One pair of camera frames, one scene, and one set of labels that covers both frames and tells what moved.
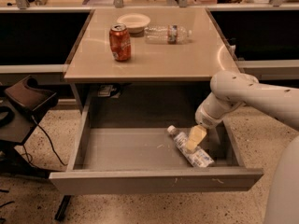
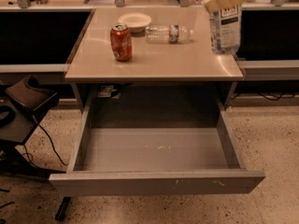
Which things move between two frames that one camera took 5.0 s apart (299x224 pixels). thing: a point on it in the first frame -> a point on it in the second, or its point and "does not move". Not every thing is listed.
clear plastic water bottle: (166, 34) does not move
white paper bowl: (135, 22) does not move
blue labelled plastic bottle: (197, 157) -> (225, 29)
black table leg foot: (63, 207) does not move
